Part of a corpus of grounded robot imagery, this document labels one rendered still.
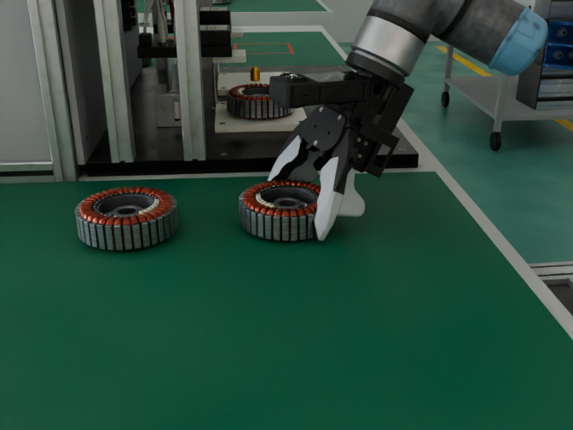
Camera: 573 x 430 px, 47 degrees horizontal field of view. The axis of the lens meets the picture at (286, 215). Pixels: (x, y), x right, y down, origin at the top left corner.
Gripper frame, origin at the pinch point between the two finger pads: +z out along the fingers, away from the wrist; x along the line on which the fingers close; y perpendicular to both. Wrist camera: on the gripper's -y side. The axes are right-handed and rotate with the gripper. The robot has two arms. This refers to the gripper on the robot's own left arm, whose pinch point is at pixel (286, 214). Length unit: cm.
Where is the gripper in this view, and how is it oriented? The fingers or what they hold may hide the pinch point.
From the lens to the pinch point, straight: 77.5
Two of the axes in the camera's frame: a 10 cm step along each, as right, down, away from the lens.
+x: -4.7, -3.6, 8.1
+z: -4.4, 8.9, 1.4
